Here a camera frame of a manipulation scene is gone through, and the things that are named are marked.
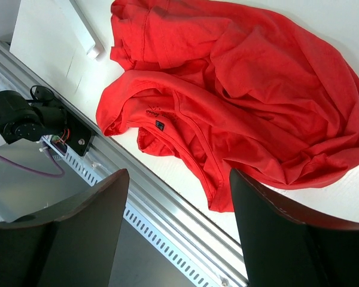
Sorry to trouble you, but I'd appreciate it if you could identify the red tank top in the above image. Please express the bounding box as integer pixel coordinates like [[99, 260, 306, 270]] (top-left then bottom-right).
[[96, 1, 359, 212]]

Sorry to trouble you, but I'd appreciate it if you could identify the white slotted cable duct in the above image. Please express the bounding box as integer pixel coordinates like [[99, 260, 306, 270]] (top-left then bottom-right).
[[0, 140, 219, 287]]

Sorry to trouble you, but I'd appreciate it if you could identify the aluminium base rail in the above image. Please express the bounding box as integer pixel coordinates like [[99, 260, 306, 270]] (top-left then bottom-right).
[[0, 41, 248, 286]]

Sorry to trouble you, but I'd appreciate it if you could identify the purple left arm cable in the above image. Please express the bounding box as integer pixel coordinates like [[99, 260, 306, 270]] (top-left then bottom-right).
[[0, 146, 66, 179]]

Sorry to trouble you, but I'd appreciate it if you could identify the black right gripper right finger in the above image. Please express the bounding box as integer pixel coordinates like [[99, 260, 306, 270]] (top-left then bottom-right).
[[230, 169, 359, 286]]

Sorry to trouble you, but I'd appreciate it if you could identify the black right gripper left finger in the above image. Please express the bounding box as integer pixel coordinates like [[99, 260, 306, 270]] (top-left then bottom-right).
[[0, 169, 129, 286]]

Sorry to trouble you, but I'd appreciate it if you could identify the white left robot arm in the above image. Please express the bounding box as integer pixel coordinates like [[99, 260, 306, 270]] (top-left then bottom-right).
[[0, 85, 94, 156]]

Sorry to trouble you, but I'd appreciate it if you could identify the metal clothes rack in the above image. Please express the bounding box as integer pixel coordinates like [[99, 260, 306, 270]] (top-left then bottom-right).
[[55, 0, 105, 59]]

